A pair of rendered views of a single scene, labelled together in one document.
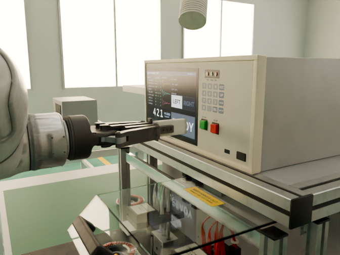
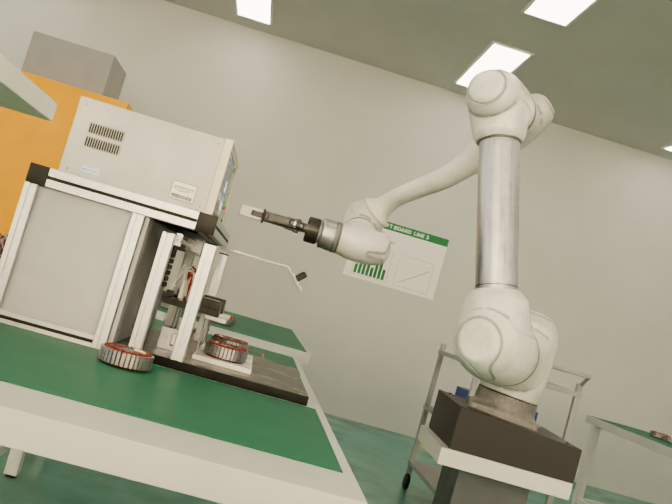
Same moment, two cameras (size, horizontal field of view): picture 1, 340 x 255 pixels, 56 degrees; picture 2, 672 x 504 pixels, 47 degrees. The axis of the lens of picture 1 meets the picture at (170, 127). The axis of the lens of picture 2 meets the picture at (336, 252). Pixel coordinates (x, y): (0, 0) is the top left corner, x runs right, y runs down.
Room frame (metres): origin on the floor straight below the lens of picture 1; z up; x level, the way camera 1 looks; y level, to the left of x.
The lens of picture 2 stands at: (2.53, 1.18, 0.99)
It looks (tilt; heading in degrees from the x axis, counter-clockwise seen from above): 4 degrees up; 205
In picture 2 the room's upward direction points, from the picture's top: 16 degrees clockwise
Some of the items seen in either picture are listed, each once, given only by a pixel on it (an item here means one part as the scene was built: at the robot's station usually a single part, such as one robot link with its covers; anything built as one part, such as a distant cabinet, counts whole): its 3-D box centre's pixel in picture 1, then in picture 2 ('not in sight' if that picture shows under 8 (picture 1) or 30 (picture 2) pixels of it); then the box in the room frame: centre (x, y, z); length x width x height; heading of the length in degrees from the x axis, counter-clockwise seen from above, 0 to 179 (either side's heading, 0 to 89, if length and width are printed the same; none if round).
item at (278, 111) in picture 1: (249, 100); (158, 169); (0.82, -0.20, 1.22); 0.44 x 0.39 x 0.20; 30
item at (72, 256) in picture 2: not in sight; (65, 266); (1.15, -0.11, 0.91); 0.28 x 0.03 x 0.32; 120
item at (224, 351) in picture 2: not in sight; (226, 351); (0.77, 0.14, 0.80); 0.11 x 0.11 x 0.04
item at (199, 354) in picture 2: not in sight; (223, 361); (0.77, 0.14, 0.78); 0.15 x 0.15 x 0.01; 30
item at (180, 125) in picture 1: (170, 127); not in sight; (0.62, 0.00, 1.18); 0.07 x 0.01 x 0.03; 120
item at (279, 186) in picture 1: (243, 146); (144, 212); (0.83, -0.20, 1.09); 0.68 x 0.44 x 0.05; 30
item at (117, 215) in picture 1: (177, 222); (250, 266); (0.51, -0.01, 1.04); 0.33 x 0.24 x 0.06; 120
